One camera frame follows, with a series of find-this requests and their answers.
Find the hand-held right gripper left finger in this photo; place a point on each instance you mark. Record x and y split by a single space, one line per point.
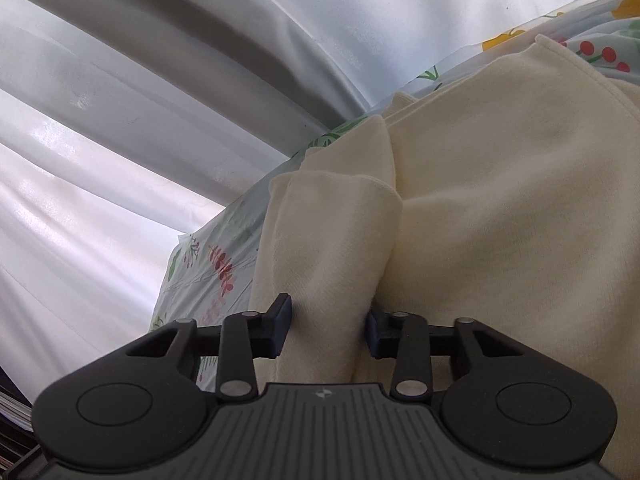
282 325

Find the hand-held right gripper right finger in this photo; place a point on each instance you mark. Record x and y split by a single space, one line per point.
373 331

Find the cream long-sleeve sweater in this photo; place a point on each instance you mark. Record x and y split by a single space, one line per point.
500 210

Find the floral bed sheet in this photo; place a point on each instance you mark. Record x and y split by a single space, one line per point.
212 260

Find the white curtain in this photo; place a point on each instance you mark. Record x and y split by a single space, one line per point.
150 110

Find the stack of magazines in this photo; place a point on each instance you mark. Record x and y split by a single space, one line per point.
15 410

